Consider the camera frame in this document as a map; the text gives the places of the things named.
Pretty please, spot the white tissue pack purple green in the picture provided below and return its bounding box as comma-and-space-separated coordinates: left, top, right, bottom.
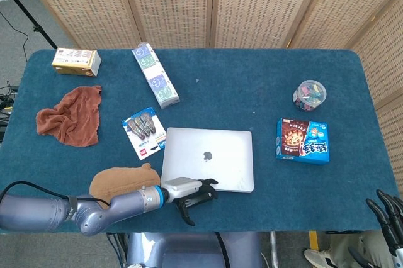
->
132, 42, 181, 110

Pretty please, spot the clear jar of binder clips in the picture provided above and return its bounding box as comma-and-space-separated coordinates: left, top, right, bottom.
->
292, 79, 327, 113

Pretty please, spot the correction tape blister pack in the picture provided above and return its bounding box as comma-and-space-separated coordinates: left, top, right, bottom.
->
121, 106, 167, 160

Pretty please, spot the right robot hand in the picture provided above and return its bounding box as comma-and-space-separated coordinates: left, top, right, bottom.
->
365, 189, 403, 268

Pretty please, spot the black floor cable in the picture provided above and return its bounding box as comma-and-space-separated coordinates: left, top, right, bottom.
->
0, 12, 30, 63

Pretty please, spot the wicker folding screen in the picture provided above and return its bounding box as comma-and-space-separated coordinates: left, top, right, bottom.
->
15, 0, 403, 187

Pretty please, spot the blue cookie box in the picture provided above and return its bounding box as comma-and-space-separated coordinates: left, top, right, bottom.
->
275, 117, 331, 165

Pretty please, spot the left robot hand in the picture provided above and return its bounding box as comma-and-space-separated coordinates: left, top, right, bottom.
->
160, 177, 219, 227

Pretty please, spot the blue table cover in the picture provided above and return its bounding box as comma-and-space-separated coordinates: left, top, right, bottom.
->
0, 48, 403, 234

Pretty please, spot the grey laptop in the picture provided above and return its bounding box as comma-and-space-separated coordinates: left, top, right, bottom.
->
161, 127, 254, 193

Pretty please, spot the brown plush toy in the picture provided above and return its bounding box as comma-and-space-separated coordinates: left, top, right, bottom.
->
89, 163, 162, 209

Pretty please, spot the white sneaker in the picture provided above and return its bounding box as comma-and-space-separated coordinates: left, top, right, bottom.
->
304, 248, 335, 268

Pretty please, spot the yellow cardboard box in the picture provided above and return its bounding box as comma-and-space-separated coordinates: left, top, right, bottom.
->
51, 48, 102, 77

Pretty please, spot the black stapler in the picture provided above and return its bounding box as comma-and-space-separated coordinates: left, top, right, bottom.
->
181, 191, 219, 211

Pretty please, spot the grey-blue robot torso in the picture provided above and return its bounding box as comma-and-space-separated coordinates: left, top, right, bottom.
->
125, 232, 263, 268

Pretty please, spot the beige trouser leg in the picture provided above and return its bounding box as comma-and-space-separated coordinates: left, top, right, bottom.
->
330, 233, 390, 268

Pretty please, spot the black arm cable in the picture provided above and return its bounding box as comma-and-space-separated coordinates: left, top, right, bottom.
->
0, 181, 111, 208

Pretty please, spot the brown cloth towel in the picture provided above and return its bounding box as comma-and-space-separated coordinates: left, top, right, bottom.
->
35, 85, 103, 148

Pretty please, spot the black tripod stand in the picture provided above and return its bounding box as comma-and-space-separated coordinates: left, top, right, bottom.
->
0, 0, 58, 49

